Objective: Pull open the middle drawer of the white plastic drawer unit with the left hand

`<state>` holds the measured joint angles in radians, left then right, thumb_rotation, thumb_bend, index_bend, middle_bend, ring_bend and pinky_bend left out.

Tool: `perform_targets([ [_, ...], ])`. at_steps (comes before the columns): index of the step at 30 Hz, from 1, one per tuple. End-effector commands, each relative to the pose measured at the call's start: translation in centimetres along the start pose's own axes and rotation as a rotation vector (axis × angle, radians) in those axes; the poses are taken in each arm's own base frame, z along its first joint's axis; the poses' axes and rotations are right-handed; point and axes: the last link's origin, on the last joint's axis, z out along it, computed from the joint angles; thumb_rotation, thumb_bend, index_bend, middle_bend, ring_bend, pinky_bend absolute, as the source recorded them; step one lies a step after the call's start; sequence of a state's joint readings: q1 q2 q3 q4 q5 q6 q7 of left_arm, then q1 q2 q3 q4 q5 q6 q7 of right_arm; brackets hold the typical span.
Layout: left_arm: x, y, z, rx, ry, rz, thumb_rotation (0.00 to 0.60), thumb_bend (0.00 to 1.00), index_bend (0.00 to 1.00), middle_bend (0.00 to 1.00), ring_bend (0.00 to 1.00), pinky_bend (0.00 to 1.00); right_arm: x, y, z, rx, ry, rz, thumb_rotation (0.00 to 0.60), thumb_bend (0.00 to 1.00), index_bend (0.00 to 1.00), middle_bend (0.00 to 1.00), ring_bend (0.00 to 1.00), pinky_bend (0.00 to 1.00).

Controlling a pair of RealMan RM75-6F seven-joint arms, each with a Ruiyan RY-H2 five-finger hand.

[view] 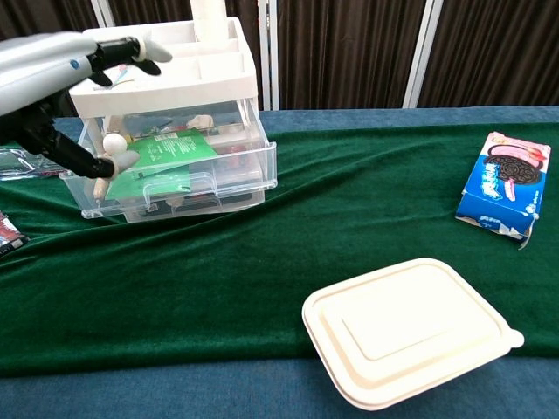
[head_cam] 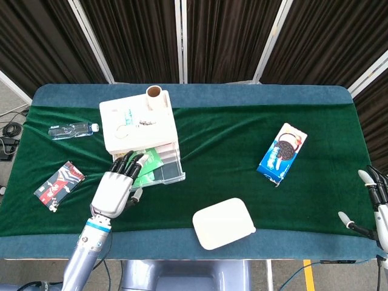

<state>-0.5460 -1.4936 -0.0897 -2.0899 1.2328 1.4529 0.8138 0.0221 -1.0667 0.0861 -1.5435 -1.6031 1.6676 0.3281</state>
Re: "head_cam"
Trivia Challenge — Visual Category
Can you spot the green velvet cloth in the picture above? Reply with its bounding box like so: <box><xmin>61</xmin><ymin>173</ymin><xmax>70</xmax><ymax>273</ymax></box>
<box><xmin>0</xmin><ymin>104</ymin><xmax>378</xmax><ymax>239</ymax></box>

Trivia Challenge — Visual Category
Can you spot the dark curtain folding screen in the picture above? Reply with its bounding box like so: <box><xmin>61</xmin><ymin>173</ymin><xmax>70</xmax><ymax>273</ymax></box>
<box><xmin>0</xmin><ymin>0</ymin><xmax>388</xmax><ymax>175</ymax></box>

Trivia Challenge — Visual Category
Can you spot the white plastic drawer unit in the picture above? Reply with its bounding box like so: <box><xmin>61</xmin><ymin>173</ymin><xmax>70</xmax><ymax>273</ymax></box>
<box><xmin>99</xmin><ymin>89</ymin><xmax>182</xmax><ymax>164</ymax></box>

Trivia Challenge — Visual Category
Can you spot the white paper roll cardboard core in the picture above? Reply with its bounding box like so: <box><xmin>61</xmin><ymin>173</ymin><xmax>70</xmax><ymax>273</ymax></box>
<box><xmin>145</xmin><ymin>85</ymin><xmax>165</xmax><ymax>110</ymax></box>

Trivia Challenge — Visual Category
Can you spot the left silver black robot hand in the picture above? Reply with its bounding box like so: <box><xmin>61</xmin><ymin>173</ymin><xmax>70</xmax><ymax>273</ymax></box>
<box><xmin>90</xmin><ymin>150</ymin><xmax>150</xmax><ymax>219</ymax></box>

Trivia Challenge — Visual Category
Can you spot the blue oreo cookie box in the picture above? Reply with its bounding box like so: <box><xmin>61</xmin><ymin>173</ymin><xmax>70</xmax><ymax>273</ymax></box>
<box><xmin>256</xmin><ymin>122</ymin><xmax>308</xmax><ymax>187</ymax></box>

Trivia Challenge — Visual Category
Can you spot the green packet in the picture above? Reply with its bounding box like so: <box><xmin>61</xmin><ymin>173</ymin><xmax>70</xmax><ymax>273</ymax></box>
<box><xmin>132</xmin><ymin>147</ymin><xmax>164</xmax><ymax>188</ymax></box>

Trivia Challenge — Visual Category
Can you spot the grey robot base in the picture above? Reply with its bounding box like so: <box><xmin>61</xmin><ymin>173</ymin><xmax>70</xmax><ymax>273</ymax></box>
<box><xmin>118</xmin><ymin>259</ymin><xmax>252</xmax><ymax>291</ymax></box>

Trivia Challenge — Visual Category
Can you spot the clear drawer with green packet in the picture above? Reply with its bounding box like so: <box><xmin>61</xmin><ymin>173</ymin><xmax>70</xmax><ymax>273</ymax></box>
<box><xmin>112</xmin><ymin>144</ymin><xmax>186</xmax><ymax>191</ymax></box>

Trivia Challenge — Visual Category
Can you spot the white lidded lunch box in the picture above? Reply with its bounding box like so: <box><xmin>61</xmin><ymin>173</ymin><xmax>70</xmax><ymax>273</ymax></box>
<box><xmin>192</xmin><ymin>197</ymin><xmax>257</xmax><ymax>251</ymax></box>

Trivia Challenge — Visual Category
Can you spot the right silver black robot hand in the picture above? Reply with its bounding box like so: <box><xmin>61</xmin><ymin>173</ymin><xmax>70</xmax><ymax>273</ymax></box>
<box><xmin>338</xmin><ymin>165</ymin><xmax>388</xmax><ymax>252</ymax></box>

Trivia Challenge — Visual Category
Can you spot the blue table cover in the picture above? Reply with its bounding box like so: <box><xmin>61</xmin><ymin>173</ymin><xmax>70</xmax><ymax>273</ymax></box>
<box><xmin>0</xmin><ymin>84</ymin><xmax>386</xmax><ymax>261</ymax></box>

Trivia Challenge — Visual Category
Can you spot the clear plastic water bottle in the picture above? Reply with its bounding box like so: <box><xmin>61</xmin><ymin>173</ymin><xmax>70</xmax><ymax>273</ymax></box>
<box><xmin>47</xmin><ymin>121</ymin><xmax>100</xmax><ymax>141</ymax></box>

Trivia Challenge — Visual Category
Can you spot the white table leg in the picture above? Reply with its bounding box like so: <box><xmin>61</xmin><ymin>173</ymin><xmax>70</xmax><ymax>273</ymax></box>
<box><xmin>266</xmin><ymin>259</ymin><xmax>274</xmax><ymax>291</ymax></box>

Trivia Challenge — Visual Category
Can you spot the thin white ring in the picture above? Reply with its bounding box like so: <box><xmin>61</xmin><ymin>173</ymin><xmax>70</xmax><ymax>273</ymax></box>
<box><xmin>114</xmin><ymin>124</ymin><xmax>130</xmax><ymax>139</ymax></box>

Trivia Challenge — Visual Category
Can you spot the black cables and adapter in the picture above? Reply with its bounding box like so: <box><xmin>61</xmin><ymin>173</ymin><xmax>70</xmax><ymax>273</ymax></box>
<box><xmin>0</xmin><ymin>110</ymin><xmax>30</xmax><ymax>162</ymax></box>

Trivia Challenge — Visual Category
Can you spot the red black snack packet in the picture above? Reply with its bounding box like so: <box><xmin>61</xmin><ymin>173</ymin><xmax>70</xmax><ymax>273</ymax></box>
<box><xmin>33</xmin><ymin>161</ymin><xmax>87</xmax><ymax>213</ymax></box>

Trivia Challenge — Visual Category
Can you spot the blue cable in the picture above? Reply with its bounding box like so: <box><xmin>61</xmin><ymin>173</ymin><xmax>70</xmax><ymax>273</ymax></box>
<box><xmin>278</xmin><ymin>259</ymin><xmax>378</xmax><ymax>291</ymax></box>

